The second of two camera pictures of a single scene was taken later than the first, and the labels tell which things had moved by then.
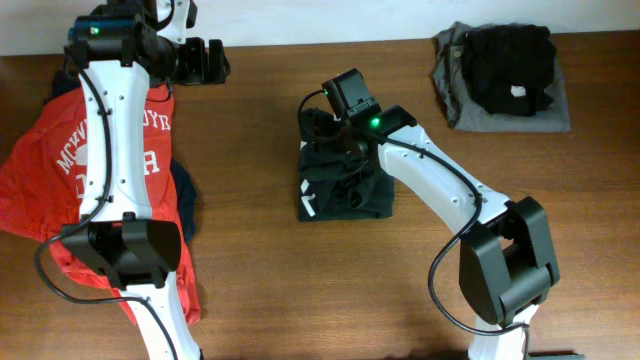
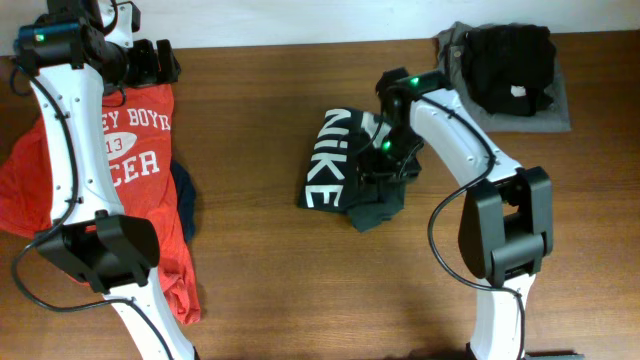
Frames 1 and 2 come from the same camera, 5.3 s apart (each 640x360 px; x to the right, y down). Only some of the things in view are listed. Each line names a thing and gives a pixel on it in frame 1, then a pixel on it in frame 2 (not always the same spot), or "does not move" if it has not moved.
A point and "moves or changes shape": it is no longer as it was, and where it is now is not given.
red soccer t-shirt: (43, 178) does not move
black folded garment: (509, 68) does not move
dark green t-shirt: (334, 185) moves or changes shape
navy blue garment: (65, 81) does not move
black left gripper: (199, 72) to (171, 67)
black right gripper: (321, 125) to (370, 165)
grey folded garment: (466, 116) does not move
